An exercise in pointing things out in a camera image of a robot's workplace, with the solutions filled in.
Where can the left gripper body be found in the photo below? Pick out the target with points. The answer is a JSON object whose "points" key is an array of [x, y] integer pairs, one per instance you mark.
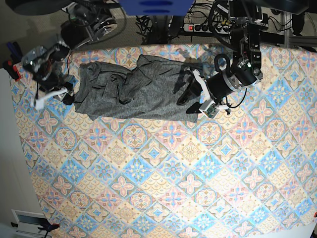
{"points": [[214, 90]]}

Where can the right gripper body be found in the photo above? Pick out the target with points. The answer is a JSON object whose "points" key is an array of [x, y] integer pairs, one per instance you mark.
{"points": [[49, 87]]}

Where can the grey t-shirt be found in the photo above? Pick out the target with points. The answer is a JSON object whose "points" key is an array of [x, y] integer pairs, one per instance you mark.
{"points": [[149, 91]]}

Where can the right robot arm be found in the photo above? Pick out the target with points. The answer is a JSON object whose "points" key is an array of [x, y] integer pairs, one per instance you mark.
{"points": [[88, 21]]}

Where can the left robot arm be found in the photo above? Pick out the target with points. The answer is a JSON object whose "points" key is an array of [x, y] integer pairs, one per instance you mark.
{"points": [[241, 72]]}

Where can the red black clamp upper left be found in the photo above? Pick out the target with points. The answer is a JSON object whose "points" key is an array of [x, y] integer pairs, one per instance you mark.
{"points": [[11, 70]]}

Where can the white power strip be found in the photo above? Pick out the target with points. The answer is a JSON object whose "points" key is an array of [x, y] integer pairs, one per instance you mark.
{"points": [[198, 28]]}

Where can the patterned tablecloth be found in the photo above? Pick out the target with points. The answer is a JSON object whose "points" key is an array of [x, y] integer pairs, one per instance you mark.
{"points": [[249, 173]]}

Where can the black orange clamp lower left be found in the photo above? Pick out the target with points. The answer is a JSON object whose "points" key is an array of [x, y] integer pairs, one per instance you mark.
{"points": [[47, 226]]}

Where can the white floor vent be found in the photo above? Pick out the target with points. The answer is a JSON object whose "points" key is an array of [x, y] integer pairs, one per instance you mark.
{"points": [[28, 223]]}

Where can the blue black clamp handles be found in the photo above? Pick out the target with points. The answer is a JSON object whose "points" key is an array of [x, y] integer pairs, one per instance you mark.
{"points": [[16, 52]]}

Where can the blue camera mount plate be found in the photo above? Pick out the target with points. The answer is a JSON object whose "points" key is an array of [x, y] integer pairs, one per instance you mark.
{"points": [[156, 7]]}

